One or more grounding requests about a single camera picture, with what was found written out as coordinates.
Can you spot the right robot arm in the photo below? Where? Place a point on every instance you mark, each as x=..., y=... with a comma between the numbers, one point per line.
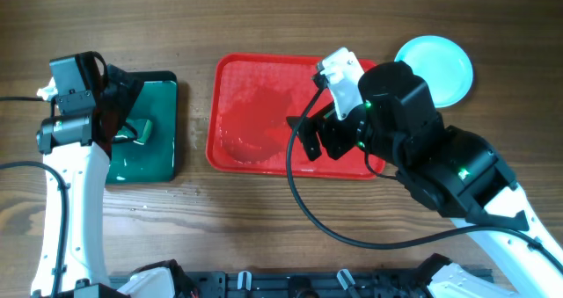
x=388, y=112

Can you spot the red plastic tray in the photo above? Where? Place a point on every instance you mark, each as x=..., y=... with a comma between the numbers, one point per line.
x=252, y=98

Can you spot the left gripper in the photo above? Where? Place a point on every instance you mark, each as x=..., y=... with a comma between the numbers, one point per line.
x=125, y=95

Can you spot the green dish sponge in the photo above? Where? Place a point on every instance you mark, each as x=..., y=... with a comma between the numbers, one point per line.
x=136, y=131

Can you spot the light blue plate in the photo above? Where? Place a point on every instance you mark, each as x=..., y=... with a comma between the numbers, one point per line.
x=443, y=64

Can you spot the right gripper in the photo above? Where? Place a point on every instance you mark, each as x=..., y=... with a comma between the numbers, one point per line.
x=315, y=124

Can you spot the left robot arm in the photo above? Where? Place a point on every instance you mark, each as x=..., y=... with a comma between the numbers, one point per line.
x=76, y=149

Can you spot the black tray with green water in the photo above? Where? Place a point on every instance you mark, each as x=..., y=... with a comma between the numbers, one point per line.
x=155, y=160

